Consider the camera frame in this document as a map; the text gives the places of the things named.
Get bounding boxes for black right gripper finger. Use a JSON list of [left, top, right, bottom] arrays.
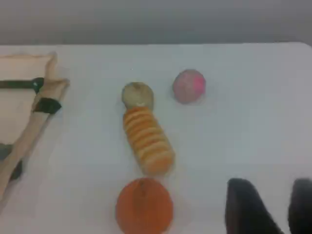
[[287, 178, 312, 234], [225, 177, 286, 234]]

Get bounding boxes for orange fruit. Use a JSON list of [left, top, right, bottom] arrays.
[[116, 177, 174, 234]]

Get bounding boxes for white canvas bag green handles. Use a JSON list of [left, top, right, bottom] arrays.
[[0, 51, 71, 213]]

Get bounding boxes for ridged golden bread roll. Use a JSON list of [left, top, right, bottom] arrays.
[[122, 106, 176, 176]]

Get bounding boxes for pink peach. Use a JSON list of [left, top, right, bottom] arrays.
[[173, 69, 207, 106]]

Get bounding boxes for brown round kiwi fruit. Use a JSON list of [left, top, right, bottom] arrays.
[[121, 82, 155, 110]]

